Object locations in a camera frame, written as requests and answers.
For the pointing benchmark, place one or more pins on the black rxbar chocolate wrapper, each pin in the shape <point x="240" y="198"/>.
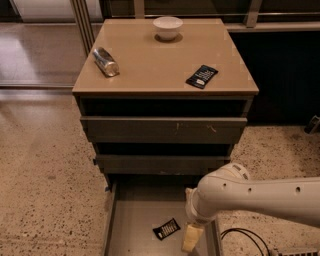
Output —
<point x="166" y="229"/>

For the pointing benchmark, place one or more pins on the silver metal can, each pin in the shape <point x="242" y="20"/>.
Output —
<point x="105" y="62"/>

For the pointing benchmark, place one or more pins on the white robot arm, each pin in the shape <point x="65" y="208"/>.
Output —
<point x="231" y="188"/>

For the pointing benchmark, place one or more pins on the dark object at wall base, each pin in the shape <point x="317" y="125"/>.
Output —
<point x="312" y="125"/>

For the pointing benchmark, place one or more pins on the open bottom grey drawer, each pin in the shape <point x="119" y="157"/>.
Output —
<point x="140" y="203"/>

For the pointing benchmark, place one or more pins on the tan drawer cabinet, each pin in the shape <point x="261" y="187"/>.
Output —
<point x="152" y="82"/>

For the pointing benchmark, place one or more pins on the black snack bar on counter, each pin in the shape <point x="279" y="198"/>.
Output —
<point x="202" y="76"/>

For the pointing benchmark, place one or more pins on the metal window frame rail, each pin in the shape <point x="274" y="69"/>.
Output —
<point x="82" y="19"/>

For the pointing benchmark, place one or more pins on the top grey drawer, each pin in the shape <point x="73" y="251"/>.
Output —
<point x="177" y="130"/>

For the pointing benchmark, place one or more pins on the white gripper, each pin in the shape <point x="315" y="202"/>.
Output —
<point x="194" y="209"/>

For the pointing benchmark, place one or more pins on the white ceramic bowl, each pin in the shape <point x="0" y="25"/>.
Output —
<point x="167" y="27"/>

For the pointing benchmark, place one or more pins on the grey floor power strip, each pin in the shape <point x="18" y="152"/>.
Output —
<point x="295" y="251"/>

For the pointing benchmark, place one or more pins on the middle grey drawer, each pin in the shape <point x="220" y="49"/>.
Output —
<point x="162" y="165"/>

